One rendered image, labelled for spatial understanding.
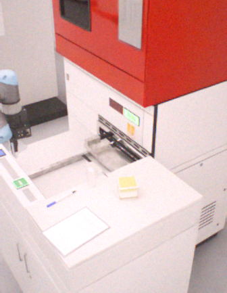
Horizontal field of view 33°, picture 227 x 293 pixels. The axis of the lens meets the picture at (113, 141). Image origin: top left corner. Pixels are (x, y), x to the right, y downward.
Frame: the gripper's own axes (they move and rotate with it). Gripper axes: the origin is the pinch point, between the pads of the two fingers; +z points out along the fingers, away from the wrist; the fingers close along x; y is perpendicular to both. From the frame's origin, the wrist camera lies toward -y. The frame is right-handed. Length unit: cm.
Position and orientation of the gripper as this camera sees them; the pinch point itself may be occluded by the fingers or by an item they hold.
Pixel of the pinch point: (13, 155)
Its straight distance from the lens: 160.5
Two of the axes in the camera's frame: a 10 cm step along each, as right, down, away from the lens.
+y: 8.2, -3.1, 4.7
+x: -5.7, -4.5, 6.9
